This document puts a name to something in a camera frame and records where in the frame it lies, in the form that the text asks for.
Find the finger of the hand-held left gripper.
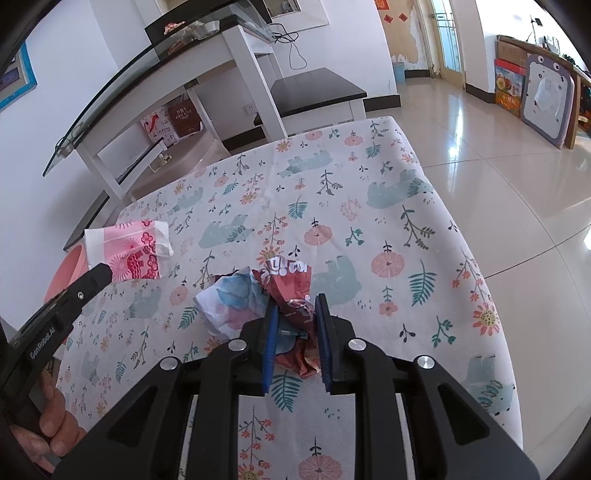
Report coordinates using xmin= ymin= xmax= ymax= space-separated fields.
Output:
xmin=44 ymin=263 xmax=114 ymax=324

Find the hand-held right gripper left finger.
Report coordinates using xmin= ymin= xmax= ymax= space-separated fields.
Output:
xmin=53 ymin=305 xmax=281 ymax=480

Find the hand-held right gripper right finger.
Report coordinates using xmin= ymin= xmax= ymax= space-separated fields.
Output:
xmin=315 ymin=294 xmax=541 ymax=480

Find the pink plastic basin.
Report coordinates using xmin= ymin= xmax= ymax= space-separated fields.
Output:
xmin=44 ymin=244 xmax=88 ymax=305

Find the colourful paper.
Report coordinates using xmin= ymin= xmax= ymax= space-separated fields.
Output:
xmin=193 ymin=255 xmax=333 ymax=379

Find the pink white printed wrapper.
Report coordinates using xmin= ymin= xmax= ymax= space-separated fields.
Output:
xmin=84 ymin=220 xmax=174 ymax=282

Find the person's left hand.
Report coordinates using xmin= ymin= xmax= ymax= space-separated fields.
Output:
xmin=9 ymin=369 xmax=88 ymax=474

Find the floral printed tablecloth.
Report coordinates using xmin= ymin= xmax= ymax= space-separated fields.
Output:
xmin=55 ymin=115 xmax=525 ymax=480

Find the white red paper bag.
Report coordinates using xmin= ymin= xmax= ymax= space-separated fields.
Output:
xmin=141 ymin=107 xmax=178 ymax=144

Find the dark red paper bag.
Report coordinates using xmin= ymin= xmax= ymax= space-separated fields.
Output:
xmin=166 ymin=95 xmax=204 ymax=138

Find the white bench dark seat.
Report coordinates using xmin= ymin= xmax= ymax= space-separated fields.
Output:
xmin=254 ymin=67 xmax=368 ymax=137

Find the white dining table glass top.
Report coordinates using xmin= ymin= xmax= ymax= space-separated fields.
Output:
xmin=42 ymin=0 xmax=287 ymax=204

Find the colourful printed cardboard box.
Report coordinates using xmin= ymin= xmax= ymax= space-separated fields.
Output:
xmin=494 ymin=58 xmax=527 ymax=116

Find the glass balcony door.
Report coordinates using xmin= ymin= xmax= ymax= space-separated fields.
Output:
xmin=429 ymin=0 xmax=462 ymax=79

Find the grey framed whiteboard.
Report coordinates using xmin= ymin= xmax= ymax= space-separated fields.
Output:
xmin=521 ymin=53 xmax=575 ymax=149

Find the brown cardboard box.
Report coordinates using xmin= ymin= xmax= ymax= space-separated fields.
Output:
xmin=496 ymin=34 xmax=532 ymax=68

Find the blue framed wall picture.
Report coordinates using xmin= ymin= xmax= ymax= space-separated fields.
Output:
xmin=0 ymin=41 xmax=38 ymax=112

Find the black cable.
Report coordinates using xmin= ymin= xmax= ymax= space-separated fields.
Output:
xmin=270 ymin=21 xmax=308 ymax=70

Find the red paper wall decoration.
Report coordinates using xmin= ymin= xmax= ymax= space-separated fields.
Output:
xmin=376 ymin=0 xmax=416 ymax=24

